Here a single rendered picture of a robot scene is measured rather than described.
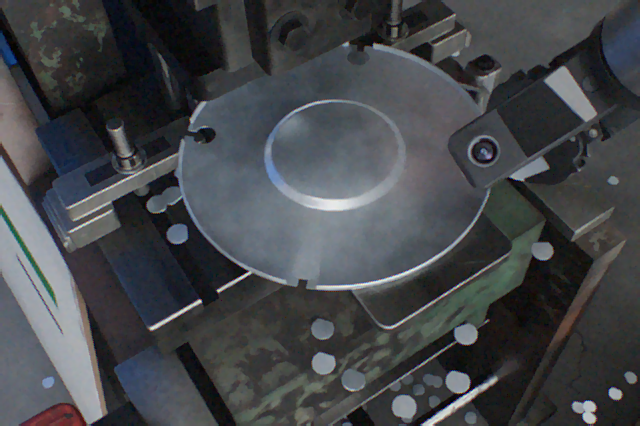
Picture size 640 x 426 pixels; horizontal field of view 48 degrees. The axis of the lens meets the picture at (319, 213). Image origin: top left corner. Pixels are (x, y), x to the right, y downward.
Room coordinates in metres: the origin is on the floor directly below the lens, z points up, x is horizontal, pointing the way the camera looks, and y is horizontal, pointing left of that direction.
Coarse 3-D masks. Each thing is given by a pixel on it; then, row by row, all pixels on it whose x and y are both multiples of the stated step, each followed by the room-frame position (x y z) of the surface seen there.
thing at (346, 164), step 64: (320, 64) 0.55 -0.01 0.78; (384, 64) 0.54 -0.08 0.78; (192, 128) 0.47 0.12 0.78; (256, 128) 0.47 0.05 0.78; (320, 128) 0.45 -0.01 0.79; (384, 128) 0.45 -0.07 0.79; (448, 128) 0.45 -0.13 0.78; (192, 192) 0.39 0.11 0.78; (256, 192) 0.39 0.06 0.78; (320, 192) 0.38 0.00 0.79; (384, 192) 0.38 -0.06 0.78; (448, 192) 0.37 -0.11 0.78; (256, 256) 0.32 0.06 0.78; (320, 256) 0.32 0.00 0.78; (384, 256) 0.31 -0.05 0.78
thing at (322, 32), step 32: (224, 0) 0.43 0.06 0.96; (256, 0) 0.42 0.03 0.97; (288, 0) 0.43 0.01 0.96; (320, 0) 0.44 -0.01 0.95; (352, 0) 0.44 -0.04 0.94; (192, 32) 0.48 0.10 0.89; (224, 32) 0.43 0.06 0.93; (256, 32) 0.43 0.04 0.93; (288, 32) 0.41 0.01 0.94; (320, 32) 0.44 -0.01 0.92; (352, 32) 0.45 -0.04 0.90; (224, 64) 0.43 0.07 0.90; (288, 64) 0.42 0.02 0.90
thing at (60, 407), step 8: (48, 408) 0.21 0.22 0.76; (56, 408) 0.21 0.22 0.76; (64, 408) 0.21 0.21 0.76; (72, 408) 0.21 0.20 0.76; (32, 416) 0.21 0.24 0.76; (40, 416) 0.20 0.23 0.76; (48, 416) 0.20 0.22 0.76; (56, 416) 0.20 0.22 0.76; (64, 416) 0.20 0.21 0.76; (72, 416) 0.20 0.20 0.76; (80, 416) 0.20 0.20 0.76; (24, 424) 0.20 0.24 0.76; (32, 424) 0.20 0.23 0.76; (40, 424) 0.20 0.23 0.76; (48, 424) 0.20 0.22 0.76; (56, 424) 0.20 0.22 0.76; (64, 424) 0.20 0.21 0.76; (72, 424) 0.20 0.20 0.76; (80, 424) 0.20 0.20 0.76
